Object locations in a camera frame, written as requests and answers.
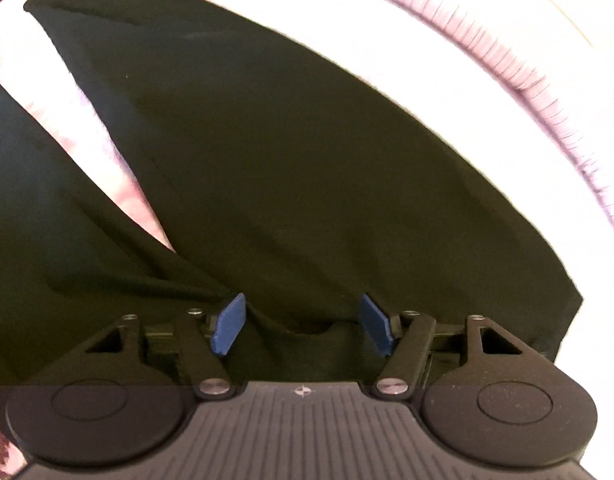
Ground black trousers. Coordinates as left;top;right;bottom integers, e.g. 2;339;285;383
25;0;582;380

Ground white striped quilt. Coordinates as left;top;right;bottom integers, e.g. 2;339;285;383
306;0;614;246

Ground pink floral blanket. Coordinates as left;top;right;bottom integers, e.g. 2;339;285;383
0;0;165;479

